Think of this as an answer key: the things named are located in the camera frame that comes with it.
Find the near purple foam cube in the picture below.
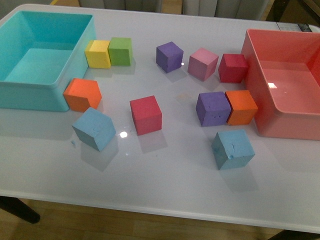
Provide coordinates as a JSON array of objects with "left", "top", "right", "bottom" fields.
[{"left": 195, "top": 91, "right": 231, "bottom": 127}]

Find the table label sticker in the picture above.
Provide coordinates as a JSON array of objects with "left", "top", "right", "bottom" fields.
[{"left": 277, "top": 22, "right": 312, "bottom": 33}]

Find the teal plastic bin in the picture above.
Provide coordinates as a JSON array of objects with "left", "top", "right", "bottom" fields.
[{"left": 0, "top": 10, "right": 96, "bottom": 112}]

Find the left grey chair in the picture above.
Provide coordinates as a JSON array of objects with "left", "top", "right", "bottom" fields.
[{"left": 79, "top": 0, "right": 163, "bottom": 13}]

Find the far purple foam cube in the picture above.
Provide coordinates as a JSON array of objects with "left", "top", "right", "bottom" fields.
[{"left": 156, "top": 41, "right": 184, "bottom": 73}]

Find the orange foam cube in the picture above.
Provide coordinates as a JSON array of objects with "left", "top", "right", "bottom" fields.
[
  {"left": 225, "top": 90, "right": 258, "bottom": 126},
  {"left": 63, "top": 78, "right": 102, "bottom": 113}
]

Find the left orange foam cube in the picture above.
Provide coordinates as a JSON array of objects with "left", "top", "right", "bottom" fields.
[{"left": 63, "top": 78, "right": 102, "bottom": 113}]

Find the centre red foam cube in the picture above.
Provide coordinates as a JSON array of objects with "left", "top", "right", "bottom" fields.
[{"left": 129, "top": 95, "right": 163, "bottom": 136}]

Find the purple foam cube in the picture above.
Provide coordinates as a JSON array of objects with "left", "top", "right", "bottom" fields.
[
  {"left": 195, "top": 91, "right": 231, "bottom": 127},
  {"left": 156, "top": 41, "right": 184, "bottom": 73}
]

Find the pink plastic bin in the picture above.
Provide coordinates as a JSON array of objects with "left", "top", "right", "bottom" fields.
[{"left": 241, "top": 29, "right": 320, "bottom": 140}]

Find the right orange foam cube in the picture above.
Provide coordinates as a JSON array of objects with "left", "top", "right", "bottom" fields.
[{"left": 225, "top": 90, "right": 258, "bottom": 126}]

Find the black table leg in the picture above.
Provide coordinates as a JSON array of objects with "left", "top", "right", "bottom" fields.
[{"left": 0, "top": 196, "right": 41, "bottom": 224}]

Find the dark red foam cube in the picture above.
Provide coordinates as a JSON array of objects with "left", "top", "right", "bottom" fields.
[{"left": 218, "top": 53, "right": 249, "bottom": 84}]

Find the green foam cube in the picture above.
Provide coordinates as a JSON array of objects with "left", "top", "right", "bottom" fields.
[{"left": 108, "top": 37, "right": 133, "bottom": 66}]

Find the pink foam cube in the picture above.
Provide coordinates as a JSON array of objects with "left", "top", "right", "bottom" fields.
[{"left": 187, "top": 47, "right": 219, "bottom": 81}]

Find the yellow foam cube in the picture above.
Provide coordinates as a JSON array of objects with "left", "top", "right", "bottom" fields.
[{"left": 84, "top": 40, "right": 111, "bottom": 69}]

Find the blue foam cube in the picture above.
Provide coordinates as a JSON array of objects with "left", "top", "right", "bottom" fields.
[
  {"left": 211, "top": 129, "right": 256, "bottom": 170},
  {"left": 72, "top": 107, "right": 116, "bottom": 152}
]

